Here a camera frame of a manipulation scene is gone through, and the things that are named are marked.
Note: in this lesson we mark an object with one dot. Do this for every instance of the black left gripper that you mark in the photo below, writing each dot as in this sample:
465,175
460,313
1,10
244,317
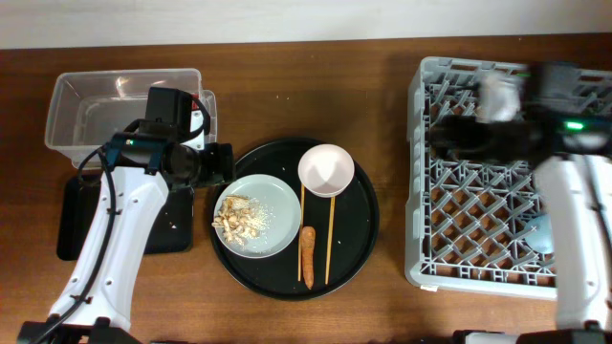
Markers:
221,164

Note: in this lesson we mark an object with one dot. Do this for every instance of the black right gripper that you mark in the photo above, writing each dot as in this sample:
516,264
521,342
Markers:
469,128

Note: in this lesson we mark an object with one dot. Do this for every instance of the grey round plate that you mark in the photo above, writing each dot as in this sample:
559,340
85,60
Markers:
282,206

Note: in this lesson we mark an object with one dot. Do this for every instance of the pink bowl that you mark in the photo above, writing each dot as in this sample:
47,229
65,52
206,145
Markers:
326,170

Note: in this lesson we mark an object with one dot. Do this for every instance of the light blue cup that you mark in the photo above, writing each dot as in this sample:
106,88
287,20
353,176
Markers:
539,236

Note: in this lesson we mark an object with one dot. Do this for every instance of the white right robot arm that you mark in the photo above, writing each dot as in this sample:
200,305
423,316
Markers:
570,153

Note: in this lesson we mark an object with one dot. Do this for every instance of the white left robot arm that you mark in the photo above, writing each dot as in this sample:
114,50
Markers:
140,164

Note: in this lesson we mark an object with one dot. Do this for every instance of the grey dishwasher rack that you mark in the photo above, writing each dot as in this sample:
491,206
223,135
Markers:
465,221

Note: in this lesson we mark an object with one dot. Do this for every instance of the peanut shells and rice scraps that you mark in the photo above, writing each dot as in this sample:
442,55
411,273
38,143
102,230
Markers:
240,219

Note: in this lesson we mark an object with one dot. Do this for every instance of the black rectangular tray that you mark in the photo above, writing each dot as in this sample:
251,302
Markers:
172,231

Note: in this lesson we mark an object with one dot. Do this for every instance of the orange carrot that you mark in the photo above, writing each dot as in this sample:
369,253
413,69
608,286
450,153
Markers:
308,242

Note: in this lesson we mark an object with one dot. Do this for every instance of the round black tray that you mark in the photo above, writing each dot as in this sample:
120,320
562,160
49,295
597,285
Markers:
356,227

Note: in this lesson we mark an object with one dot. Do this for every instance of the clear plastic bin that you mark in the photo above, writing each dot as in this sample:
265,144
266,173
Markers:
88,108

